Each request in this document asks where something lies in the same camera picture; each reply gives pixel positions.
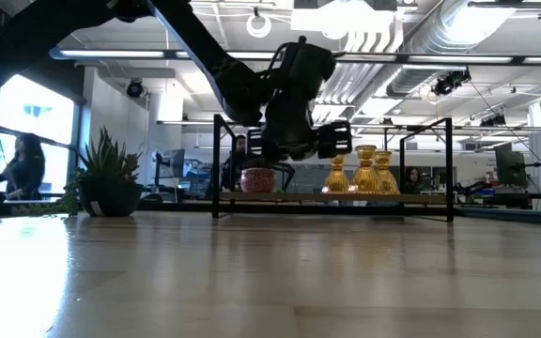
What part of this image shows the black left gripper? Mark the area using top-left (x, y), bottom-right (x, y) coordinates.
top-left (243, 36), bottom-right (354, 192)

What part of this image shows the pink glass candle holder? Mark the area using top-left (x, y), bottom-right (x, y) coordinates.
top-left (239, 167), bottom-right (278, 194)

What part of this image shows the amber glass candlestick holder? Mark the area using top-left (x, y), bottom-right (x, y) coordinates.
top-left (350, 144), bottom-right (384, 195)
top-left (373, 149), bottom-right (401, 196)
top-left (322, 153), bottom-right (352, 195)

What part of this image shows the person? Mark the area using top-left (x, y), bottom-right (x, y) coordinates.
top-left (220, 133), bottom-right (249, 192)
top-left (0, 131), bottom-right (47, 202)
top-left (403, 165), bottom-right (425, 195)

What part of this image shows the black computer monitor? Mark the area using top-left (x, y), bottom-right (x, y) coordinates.
top-left (494, 141), bottom-right (529, 190)
top-left (156, 148), bottom-right (186, 180)

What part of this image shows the black round ceiling speaker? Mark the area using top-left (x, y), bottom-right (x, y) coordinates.
top-left (125, 78), bottom-right (146, 100)

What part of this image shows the green potted succulent plant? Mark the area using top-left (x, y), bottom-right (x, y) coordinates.
top-left (60, 125), bottom-right (146, 219)

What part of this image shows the black ceiling spotlight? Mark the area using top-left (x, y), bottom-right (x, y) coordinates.
top-left (431, 69), bottom-right (472, 98)

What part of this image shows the long ceiling light strip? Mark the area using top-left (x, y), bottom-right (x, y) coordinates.
top-left (48, 45), bottom-right (541, 68)

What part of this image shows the large window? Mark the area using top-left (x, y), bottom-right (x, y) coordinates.
top-left (0, 73), bottom-right (83, 199)

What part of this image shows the wooden shelf with black frame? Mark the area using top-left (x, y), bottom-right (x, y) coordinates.
top-left (210, 113), bottom-right (456, 223)

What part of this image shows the black metal table frame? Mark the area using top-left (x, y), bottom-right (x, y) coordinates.
top-left (0, 174), bottom-right (541, 227)

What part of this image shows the white ceiling ring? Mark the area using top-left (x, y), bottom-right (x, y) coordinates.
top-left (245, 12), bottom-right (273, 39)

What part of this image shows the silver ceiling duct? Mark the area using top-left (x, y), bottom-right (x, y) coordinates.
top-left (382, 0), bottom-right (518, 98)

